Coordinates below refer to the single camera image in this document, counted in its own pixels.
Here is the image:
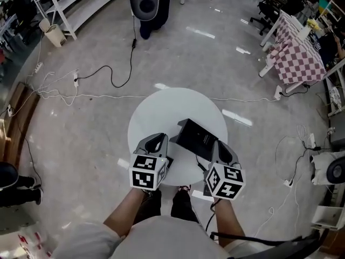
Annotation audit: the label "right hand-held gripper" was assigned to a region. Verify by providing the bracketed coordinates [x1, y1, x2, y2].
[203, 140, 247, 201]

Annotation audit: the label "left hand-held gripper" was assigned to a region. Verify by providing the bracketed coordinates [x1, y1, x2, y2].
[129, 132, 169, 191]

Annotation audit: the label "black telephone base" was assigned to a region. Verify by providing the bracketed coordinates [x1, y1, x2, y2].
[176, 118, 219, 162]

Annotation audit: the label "person's right forearm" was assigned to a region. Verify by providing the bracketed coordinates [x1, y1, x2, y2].
[212, 198, 246, 249]

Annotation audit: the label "person's left forearm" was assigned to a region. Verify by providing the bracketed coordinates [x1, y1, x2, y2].
[103, 187, 152, 238]

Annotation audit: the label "person's black trousers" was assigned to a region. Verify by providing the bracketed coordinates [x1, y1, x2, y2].
[133, 189, 201, 226]

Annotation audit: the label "person's grey shirt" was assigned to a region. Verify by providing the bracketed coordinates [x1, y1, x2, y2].
[52, 215, 273, 259]

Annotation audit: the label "white round fan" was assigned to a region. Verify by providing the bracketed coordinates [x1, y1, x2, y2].
[309, 150, 345, 186]

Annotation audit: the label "grey metal box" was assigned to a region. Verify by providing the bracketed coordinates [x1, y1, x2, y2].
[329, 114, 345, 153]

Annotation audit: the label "checkered tablecloth table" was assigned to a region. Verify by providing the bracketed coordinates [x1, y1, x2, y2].
[258, 9, 327, 85]

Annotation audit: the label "white storage box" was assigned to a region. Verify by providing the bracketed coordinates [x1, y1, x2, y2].
[310, 205, 345, 230]

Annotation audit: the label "brown wooden cabinet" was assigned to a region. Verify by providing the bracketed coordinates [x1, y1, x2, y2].
[0, 81, 41, 170]

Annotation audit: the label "grey rounded device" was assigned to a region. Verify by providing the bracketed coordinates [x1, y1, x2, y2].
[128, 0, 160, 22]

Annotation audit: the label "white vase yellow flowers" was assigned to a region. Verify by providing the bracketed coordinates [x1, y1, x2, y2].
[300, 18, 323, 40]

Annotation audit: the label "white waste bin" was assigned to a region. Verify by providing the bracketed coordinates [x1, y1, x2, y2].
[38, 17, 67, 48]

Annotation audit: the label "black office chair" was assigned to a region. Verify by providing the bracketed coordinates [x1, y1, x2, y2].
[249, 0, 307, 37]

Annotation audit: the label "white shelving rack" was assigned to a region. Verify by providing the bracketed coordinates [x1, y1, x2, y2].
[18, 0, 114, 40]

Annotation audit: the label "black telephone cord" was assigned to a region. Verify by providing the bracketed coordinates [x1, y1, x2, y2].
[195, 154, 209, 173]

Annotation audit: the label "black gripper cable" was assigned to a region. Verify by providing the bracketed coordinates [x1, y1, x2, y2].
[205, 200, 218, 233]

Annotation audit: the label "long white floor cable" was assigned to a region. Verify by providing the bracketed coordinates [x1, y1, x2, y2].
[25, 68, 148, 107]

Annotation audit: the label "thin black cable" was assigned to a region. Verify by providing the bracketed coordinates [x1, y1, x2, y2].
[290, 140, 331, 183]

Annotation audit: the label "long black floor cable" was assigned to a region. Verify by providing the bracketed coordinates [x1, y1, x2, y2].
[76, 16, 137, 89]

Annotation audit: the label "thin white cable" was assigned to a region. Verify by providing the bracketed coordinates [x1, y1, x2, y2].
[251, 181, 301, 239]

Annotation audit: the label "black shoulder strap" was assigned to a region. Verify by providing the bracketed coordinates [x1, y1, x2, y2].
[209, 228, 326, 251]

